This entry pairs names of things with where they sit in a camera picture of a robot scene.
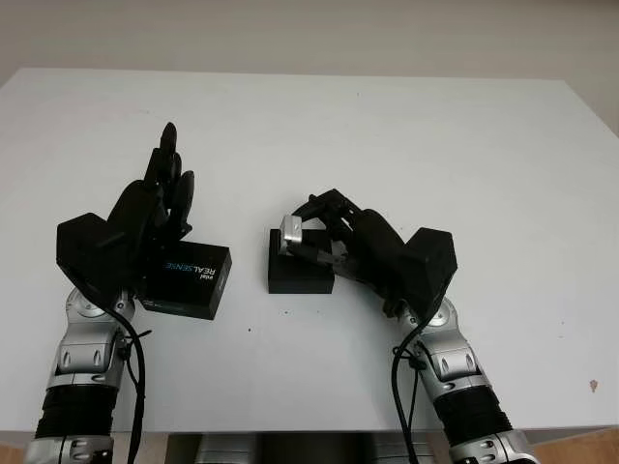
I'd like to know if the black Intel RealSense box lid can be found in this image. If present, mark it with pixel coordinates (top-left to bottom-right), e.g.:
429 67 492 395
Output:
139 240 233 321

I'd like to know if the grey robot torso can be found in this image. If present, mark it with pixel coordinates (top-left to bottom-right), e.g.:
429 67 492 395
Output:
166 432 451 464

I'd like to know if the silver depth camera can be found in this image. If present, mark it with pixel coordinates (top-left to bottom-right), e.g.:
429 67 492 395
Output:
279 215 305 255

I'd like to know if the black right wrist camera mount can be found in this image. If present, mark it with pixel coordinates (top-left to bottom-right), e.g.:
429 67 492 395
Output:
403 226 459 320

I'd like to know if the black camera box base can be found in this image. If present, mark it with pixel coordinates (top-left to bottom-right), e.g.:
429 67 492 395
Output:
267 227 336 295

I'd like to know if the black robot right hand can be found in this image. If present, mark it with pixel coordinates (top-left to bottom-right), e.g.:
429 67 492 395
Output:
284 188 436 316

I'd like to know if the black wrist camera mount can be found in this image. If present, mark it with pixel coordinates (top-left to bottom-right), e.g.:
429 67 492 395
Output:
403 226 459 320
56 212 122 301

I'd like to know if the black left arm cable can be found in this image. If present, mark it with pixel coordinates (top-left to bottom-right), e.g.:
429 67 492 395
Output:
89 289 154 464

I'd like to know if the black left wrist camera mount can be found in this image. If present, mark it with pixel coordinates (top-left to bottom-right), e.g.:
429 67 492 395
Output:
56 212 122 301

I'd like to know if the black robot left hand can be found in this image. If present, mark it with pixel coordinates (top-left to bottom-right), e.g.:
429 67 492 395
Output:
94 123 197 304

